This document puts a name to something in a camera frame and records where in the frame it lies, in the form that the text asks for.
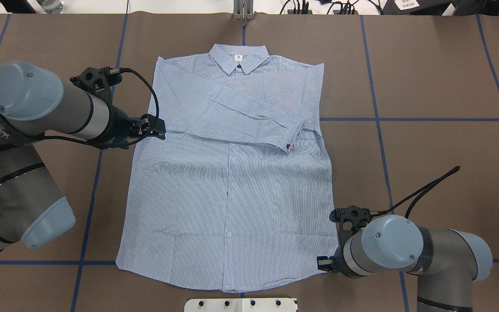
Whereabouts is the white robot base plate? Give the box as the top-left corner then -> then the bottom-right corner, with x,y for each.
184,298 -> 299,312

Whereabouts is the grey aluminium frame post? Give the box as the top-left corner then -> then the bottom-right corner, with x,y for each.
233,0 -> 255,20

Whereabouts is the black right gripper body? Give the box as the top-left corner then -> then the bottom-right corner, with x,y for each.
327,246 -> 354,275

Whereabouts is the blue striped button shirt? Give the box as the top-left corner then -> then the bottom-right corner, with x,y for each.
115,44 -> 338,293

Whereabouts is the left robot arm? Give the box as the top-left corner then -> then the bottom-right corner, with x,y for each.
0,61 -> 166,253

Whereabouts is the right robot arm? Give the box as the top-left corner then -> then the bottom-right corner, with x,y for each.
317,215 -> 493,312

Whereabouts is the clear water bottle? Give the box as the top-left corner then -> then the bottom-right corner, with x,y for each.
36,0 -> 63,14

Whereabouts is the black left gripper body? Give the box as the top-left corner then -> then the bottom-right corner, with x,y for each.
102,107 -> 148,150

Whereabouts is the black cable bundle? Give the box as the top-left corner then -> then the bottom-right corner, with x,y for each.
280,0 -> 382,15

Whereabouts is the black device with label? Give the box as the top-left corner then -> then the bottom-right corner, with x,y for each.
381,0 -> 452,16

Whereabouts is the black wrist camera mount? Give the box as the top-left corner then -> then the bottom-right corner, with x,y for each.
69,66 -> 123,94
329,205 -> 373,231

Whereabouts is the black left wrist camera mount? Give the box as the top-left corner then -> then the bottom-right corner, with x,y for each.
69,66 -> 123,94

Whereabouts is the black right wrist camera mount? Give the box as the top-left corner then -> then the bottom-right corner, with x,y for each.
329,205 -> 373,231

